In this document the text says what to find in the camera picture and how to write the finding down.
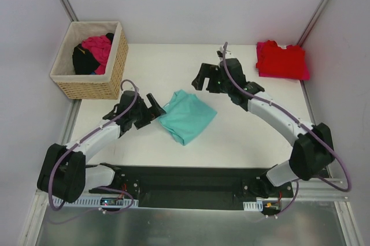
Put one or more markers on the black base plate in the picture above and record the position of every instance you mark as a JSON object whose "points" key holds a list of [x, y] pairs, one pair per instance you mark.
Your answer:
{"points": [[189, 187]]}

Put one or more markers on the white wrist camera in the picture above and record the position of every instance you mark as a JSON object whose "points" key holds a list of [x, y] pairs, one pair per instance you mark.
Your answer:
{"points": [[136, 89], [226, 55]]}

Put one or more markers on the wicker basket with liner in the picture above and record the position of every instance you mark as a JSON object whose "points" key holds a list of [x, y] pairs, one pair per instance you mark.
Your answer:
{"points": [[104, 86]]}

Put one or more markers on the white cable duct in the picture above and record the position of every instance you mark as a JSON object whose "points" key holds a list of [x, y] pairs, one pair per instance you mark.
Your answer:
{"points": [[253, 206], [104, 202]]}

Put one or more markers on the teal t shirt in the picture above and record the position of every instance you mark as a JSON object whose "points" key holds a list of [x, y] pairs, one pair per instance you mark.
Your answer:
{"points": [[186, 117]]}

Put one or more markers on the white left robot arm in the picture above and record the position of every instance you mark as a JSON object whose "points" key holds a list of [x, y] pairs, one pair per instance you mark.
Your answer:
{"points": [[65, 173]]}

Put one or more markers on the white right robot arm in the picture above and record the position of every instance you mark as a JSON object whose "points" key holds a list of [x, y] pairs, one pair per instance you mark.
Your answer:
{"points": [[311, 143]]}

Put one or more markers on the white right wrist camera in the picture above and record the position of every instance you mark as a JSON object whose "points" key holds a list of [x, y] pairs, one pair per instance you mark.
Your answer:
{"points": [[226, 55]]}

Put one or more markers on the right aluminium frame post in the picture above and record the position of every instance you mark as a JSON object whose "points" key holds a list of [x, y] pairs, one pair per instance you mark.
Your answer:
{"points": [[318, 12]]}

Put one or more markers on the right white cable duct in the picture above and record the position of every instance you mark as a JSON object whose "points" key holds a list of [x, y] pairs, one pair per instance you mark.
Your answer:
{"points": [[253, 206]]}

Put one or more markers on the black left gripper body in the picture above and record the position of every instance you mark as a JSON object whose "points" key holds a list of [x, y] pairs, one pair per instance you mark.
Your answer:
{"points": [[147, 112]]}

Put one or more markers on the magenta t shirt in basket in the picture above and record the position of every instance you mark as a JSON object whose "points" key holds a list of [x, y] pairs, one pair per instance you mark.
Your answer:
{"points": [[99, 47]]}

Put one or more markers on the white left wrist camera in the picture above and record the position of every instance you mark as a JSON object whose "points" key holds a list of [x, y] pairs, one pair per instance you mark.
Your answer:
{"points": [[136, 89]]}

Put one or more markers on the red t shirt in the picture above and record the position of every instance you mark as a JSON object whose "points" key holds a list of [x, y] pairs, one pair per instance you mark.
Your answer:
{"points": [[281, 61]]}

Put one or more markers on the black t shirt in basket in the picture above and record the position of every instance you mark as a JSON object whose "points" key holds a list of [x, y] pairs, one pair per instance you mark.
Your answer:
{"points": [[83, 61]]}

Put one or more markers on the left white cable duct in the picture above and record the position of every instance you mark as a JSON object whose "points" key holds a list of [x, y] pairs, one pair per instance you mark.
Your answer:
{"points": [[104, 202]]}

